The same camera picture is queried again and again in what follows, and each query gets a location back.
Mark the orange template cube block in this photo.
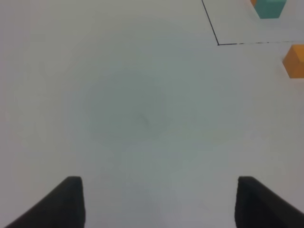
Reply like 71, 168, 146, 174
250, 0, 257, 7

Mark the teal template cube block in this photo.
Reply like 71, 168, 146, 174
254, 0, 287, 19

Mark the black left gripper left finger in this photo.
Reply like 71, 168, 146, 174
6, 176, 86, 228

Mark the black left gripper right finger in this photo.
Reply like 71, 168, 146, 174
234, 176, 304, 228

